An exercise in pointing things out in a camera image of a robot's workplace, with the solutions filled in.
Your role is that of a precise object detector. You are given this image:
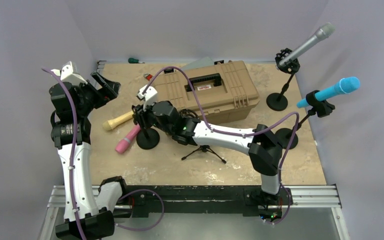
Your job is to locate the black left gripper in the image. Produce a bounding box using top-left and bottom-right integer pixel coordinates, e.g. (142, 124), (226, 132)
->
(72, 72), (119, 116)

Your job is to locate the black stand for cream microphone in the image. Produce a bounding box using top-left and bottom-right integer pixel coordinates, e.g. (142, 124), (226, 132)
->
(136, 128), (160, 150)

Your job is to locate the cream yellow microphone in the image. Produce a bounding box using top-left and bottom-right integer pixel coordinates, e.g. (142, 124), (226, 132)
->
(102, 110), (134, 131)

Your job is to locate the black tripod shock mount stand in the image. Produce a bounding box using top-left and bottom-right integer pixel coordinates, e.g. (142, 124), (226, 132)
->
(181, 109), (228, 165)

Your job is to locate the silver microphone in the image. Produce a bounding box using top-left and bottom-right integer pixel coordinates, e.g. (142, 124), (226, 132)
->
(278, 22), (336, 69)

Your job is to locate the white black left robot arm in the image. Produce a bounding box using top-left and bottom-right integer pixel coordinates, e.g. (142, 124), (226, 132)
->
(44, 68), (129, 240)

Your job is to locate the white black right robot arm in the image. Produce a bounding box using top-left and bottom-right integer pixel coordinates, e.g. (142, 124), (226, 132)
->
(132, 101), (283, 204)

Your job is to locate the pink microphone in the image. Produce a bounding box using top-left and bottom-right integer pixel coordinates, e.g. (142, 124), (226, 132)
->
(115, 125), (141, 154)

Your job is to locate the black clip stand for blue microphone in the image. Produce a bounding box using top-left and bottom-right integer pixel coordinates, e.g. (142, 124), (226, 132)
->
(275, 90), (336, 149)

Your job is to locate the blue microphone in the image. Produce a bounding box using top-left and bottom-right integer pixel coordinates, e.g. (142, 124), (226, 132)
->
(296, 76), (361, 108)

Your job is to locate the red small tool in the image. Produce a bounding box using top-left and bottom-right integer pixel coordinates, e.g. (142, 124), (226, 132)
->
(143, 73), (154, 81)

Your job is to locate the grey flat sheet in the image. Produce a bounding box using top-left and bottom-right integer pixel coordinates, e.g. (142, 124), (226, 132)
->
(180, 56), (214, 72)

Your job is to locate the tan plastic tool case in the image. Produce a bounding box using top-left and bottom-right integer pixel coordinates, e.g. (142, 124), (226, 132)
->
(152, 60), (260, 125)

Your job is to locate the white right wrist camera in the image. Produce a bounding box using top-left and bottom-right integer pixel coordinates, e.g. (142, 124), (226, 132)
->
(136, 85), (158, 110)

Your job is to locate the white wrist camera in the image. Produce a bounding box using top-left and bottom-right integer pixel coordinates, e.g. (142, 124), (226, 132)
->
(51, 61), (88, 86)
(136, 85), (158, 110)

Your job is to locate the green screwdriver handle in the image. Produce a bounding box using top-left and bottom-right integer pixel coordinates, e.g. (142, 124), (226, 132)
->
(127, 57), (145, 64)

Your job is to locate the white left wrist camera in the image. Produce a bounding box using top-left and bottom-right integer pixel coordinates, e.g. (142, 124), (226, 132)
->
(51, 61), (88, 86)

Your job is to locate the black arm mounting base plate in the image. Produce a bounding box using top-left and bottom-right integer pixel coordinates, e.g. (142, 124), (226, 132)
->
(113, 185), (293, 220)

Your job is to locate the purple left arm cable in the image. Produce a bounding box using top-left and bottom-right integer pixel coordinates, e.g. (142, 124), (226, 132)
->
(41, 67), (165, 240)

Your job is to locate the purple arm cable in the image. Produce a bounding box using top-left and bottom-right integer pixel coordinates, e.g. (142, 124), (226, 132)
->
(41, 67), (165, 240)
(140, 66), (301, 226)

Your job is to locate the black shock mount round-base stand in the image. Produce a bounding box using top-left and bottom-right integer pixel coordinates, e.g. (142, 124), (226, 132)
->
(266, 48), (301, 112)

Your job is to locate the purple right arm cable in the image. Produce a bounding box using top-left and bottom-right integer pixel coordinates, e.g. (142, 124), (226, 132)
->
(140, 66), (301, 226)

